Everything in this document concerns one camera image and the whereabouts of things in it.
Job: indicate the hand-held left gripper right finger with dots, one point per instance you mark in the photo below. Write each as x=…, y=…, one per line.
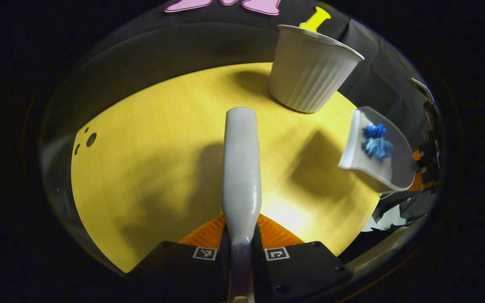
x=305, y=269

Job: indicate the white ribbed garbage bin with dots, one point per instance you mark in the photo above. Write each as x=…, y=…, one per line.
x=307, y=75

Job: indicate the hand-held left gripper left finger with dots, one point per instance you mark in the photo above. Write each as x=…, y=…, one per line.
x=183, y=269

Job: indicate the small grey broom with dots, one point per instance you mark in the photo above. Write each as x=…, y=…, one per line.
x=242, y=168

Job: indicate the grey dustpan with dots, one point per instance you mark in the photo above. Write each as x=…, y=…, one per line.
x=398, y=172

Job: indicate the dark blue paper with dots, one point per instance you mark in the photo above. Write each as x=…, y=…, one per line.
x=375, y=130

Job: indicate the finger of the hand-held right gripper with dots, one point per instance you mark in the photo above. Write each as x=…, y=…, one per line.
x=416, y=155
x=420, y=183

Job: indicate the light blue paper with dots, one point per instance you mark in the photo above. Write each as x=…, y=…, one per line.
x=378, y=148

